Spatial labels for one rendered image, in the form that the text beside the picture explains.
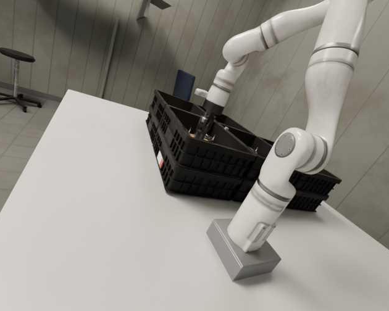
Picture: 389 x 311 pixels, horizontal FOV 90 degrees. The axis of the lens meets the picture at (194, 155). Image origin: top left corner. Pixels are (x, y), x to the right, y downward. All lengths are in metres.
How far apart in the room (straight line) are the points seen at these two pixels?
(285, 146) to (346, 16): 0.30
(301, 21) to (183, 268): 0.70
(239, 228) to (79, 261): 0.37
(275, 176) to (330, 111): 0.19
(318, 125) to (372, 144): 2.06
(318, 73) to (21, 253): 0.69
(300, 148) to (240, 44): 0.37
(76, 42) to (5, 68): 0.94
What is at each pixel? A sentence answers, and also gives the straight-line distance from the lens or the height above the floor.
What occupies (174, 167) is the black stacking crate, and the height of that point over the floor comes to 0.81.
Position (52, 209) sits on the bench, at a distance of 0.58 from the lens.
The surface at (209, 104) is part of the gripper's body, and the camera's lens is 0.69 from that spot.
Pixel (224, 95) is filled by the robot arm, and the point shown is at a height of 1.08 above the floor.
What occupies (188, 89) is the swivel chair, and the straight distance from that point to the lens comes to 3.08.
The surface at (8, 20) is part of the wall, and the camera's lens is 3.56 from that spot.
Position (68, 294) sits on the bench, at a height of 0.70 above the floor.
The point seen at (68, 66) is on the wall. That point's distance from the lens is 3.48.
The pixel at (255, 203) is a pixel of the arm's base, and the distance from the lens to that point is 0.51.
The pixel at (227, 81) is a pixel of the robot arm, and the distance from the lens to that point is 0.69.
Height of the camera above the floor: 1.10
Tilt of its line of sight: 21 degrees down
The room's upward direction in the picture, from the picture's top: 24 degrees clockwise
